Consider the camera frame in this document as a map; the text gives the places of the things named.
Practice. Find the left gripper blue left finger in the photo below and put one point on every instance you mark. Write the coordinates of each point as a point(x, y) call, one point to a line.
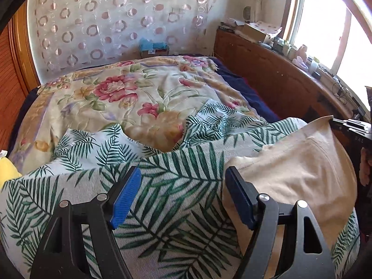
point(121, 197)

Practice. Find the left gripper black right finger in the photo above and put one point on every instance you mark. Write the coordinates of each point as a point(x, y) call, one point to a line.
point(247, 200)

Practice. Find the beige printed t-shirt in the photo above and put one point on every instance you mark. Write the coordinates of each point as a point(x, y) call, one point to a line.
point(311, 164)

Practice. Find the person's right hand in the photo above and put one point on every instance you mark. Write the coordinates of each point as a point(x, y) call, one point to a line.
point(365, 167)

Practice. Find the palm leaf print sheet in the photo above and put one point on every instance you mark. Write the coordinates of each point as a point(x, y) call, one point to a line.
point(182, 223)

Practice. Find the long wooden cabinet desk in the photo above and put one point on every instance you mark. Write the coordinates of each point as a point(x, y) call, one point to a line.
point(286, 89)

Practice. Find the navy blue blanket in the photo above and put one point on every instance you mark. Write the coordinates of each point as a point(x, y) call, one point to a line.
point(235, 81)

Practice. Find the pink figurine on desk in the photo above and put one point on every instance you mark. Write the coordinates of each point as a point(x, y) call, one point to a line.
point(301, 58)

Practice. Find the floral quilt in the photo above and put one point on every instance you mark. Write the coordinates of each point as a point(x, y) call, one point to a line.
point(149, 98)

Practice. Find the yellow Pikachu plush toy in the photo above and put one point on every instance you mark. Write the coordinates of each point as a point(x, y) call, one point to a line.
point(7, 169)

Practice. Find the window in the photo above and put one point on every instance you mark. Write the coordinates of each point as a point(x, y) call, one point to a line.
point(332, 34)

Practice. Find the cardboard box on desk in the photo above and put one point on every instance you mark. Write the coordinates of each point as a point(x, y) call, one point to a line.
point(261, 31)

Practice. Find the blue toy on box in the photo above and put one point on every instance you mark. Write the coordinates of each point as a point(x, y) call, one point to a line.
point(148, 48)

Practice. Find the wooden louvered wardrobe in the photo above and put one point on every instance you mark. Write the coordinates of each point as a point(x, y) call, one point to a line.
point(18, 74)

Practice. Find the circle pattern sheer curtain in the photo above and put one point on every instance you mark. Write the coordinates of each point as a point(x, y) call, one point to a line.
point(67, 35)

